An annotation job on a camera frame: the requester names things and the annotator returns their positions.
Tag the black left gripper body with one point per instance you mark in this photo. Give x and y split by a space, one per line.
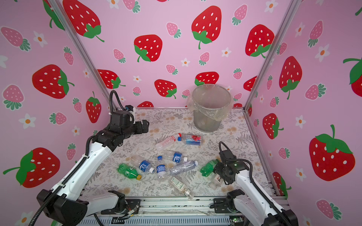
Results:
135 129

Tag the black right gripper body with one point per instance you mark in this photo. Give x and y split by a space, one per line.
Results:
219 170

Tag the clear bottle red cap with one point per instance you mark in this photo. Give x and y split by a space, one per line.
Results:
167 142

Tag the Fiji bottle red flower label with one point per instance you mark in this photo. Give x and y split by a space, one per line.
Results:
189 139

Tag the white label bottle yellow cap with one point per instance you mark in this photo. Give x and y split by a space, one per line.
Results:
216 182

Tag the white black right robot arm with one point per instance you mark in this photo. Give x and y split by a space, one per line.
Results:
251 200

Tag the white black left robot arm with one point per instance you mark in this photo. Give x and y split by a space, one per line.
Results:
63 204

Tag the translucent plastic bin liner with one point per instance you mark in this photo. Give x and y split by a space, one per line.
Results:
212 100

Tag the green bottle right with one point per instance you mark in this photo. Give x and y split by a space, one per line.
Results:
209 168

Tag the clear bottle blue label left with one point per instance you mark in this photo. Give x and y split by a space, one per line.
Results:
142 164

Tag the green bottle yellow cap left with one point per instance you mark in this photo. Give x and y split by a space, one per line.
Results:
128 172

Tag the upright bottle blue cap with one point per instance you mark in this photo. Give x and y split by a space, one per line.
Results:
161 169

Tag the clear bottle blue label white cap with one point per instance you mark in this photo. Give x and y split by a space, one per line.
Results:
176 157

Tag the crushed clear bottle white cap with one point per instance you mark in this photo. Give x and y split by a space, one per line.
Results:
184 167

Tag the clear square bottle green label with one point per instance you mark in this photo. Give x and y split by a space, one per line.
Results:
181 187

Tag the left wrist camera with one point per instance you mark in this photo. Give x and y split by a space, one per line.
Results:
122 118

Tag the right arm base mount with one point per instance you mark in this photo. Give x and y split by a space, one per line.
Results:
226 205

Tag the grey wire mesh bin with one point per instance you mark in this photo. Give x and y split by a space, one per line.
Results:
204 123

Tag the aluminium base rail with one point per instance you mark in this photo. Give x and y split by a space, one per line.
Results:
169 211

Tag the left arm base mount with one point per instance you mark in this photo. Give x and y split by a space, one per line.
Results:
123 206

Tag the aluminium left corner post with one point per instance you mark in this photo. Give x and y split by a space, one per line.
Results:
79 20

